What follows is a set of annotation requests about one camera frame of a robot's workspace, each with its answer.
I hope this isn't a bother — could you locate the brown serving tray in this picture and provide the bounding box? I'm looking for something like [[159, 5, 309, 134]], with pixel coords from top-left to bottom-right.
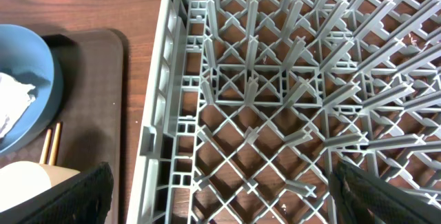
[[1, 30, 123, 223]]

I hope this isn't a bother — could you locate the right wooden chopstick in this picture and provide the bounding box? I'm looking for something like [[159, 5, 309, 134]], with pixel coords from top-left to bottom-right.
[[46, 122, 63, 165]]

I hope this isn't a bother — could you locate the blue plate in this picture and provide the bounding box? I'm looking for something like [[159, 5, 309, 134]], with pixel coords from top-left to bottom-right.
[[1, 24, 63, 156]]

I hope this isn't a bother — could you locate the white tissue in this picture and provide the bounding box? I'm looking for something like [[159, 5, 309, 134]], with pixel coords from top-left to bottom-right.
[[1, 73, 36, 138]]

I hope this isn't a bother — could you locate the grey dishwasher rack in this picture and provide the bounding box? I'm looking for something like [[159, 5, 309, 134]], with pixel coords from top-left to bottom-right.
[[127, 0, 440, 223]]

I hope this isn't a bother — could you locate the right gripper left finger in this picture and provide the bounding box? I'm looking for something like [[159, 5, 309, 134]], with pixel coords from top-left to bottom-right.
[[1, 162, 114, 223]]

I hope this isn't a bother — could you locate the white cup green inside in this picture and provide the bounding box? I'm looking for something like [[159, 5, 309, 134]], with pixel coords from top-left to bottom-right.
[[0, 161, 79, 212]]

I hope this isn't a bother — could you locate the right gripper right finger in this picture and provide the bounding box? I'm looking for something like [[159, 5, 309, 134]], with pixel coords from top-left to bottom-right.
[[329, 161, 440, 223]]

